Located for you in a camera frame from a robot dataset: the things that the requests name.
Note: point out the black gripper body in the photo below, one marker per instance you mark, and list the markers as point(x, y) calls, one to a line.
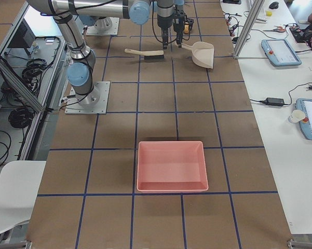
point(163, 21)
point(179, 26)

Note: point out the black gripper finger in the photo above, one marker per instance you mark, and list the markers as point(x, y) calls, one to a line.
point(179, 38)
point(165, 38)

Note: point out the white brush black bristles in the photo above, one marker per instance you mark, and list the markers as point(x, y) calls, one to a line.
point(148, 55)

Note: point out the beige plastic dustpan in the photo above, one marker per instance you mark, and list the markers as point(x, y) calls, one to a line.
point(202, 53)

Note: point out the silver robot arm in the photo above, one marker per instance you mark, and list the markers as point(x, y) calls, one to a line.
point(80, 72)
point(137, 11)

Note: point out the pink plastic bin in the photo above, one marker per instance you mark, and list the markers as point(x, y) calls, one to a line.
point(171, 166)

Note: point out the yellow small object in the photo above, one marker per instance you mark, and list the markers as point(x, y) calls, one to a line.
point(268, 13)

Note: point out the black computer mouse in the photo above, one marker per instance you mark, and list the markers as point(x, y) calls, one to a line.
point(274, 5)

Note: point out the upper blue teach pendant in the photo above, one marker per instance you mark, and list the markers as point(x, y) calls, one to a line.
point(280, 53)

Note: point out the blue teach pendant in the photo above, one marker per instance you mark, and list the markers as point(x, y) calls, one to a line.
point(306, 124)
point(280, 53)

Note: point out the black power adapter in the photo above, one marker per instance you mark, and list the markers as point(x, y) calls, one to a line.
point(274, 102)

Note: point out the white paper cup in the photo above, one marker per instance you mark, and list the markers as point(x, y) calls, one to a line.
point(296, 116)

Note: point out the lower blue teach pendant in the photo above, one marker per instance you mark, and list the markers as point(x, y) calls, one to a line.
point(306, 124)

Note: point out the white chair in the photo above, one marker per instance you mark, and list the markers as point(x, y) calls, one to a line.
point(19, 185)

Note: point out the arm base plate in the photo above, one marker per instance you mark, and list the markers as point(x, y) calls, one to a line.
point(104, 27)
point(94, 103)

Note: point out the aluminium frame post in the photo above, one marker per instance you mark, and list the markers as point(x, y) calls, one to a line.
point(255, 9)

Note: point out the orange handled scissors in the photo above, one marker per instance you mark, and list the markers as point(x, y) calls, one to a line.
point(277, 29)

